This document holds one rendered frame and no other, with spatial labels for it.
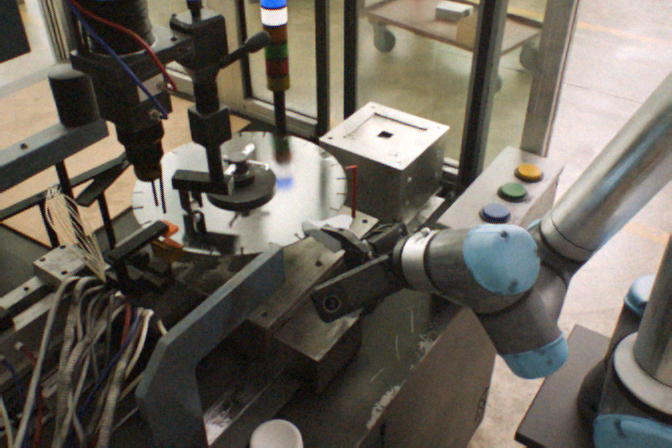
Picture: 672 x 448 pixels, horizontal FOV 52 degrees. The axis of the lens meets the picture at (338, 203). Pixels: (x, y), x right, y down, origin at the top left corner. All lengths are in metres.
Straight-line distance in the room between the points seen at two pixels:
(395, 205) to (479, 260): 0.53
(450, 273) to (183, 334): 0.30
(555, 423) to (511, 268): 0.36
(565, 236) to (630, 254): 1.75
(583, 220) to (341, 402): 0.43
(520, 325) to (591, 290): 1.62
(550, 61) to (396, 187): 0.33
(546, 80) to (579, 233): 0.45
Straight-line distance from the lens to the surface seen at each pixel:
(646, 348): 0.77
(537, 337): 0.80
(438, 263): 0.77
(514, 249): 0.74
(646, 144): 0.77
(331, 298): 0.85
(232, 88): 1.67
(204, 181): 0.97
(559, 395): 1.07
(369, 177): 1.24
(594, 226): 0.83
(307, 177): 1.08
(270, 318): 0.99
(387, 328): 1.11
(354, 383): 1.04
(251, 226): 0.99
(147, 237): 0.95
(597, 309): 2.34
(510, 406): 2.00
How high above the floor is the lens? 1.56
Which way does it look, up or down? 36 degrees down
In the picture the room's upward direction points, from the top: straight up
